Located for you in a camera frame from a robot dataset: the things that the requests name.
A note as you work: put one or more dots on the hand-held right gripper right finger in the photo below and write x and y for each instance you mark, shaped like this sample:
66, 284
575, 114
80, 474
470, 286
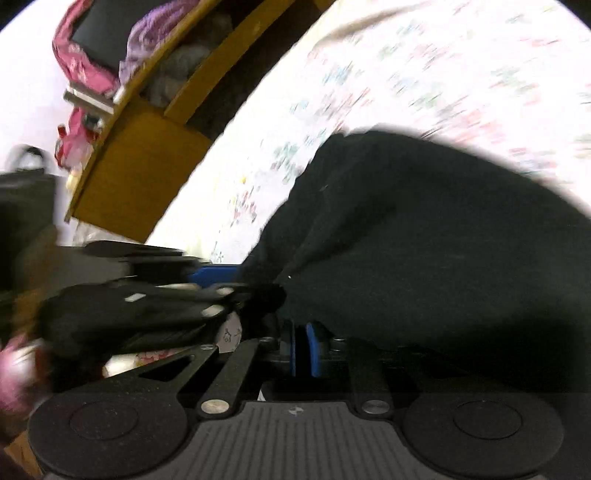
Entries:
314, 353

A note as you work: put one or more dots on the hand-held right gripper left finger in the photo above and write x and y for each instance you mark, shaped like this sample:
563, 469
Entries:
293, 350

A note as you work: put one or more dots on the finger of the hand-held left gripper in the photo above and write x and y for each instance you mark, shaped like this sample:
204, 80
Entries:
161, 309
212, 274

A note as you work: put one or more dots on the black pants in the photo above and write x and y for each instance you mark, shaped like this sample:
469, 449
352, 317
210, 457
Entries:
415, 254

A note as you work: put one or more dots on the wooden cabinet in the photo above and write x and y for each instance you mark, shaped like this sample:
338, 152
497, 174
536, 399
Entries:
138, 161

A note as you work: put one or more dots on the silver metal bar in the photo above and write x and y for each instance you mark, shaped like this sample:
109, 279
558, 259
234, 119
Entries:
87, 100

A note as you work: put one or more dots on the grey clothes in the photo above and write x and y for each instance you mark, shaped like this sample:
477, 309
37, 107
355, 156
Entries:
184, 64

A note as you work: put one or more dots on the purple cloth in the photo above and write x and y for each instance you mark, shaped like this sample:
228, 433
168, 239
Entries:
147, 32

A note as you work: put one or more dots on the white floral bedsheet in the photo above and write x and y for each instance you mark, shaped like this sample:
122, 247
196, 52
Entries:
392, 78

